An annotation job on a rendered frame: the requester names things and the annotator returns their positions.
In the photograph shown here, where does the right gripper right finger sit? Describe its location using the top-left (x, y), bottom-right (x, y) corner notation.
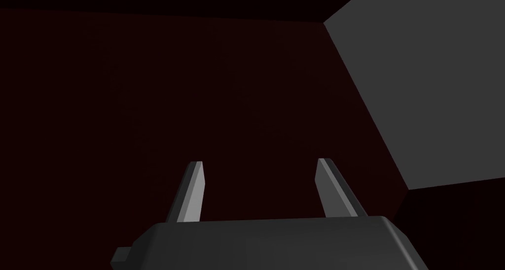
top-left (314, 157), bottom-right (368, 219)

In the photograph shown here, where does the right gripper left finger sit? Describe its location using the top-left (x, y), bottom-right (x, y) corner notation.
top-left (165, 161), bottom-right (206, 224)

